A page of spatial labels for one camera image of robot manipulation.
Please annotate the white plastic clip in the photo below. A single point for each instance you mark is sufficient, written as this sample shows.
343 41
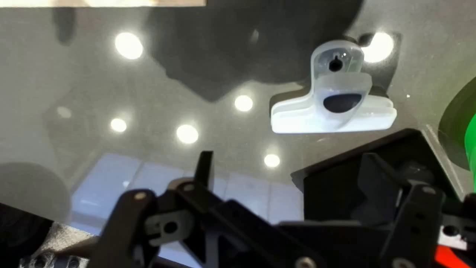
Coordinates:
338 98

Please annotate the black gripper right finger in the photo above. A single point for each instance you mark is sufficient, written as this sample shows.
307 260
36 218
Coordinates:
386 204

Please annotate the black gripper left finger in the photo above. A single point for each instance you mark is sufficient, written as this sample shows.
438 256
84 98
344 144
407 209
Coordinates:
216 232

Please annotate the small green bowl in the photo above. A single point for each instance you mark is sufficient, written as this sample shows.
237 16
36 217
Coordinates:
471 144

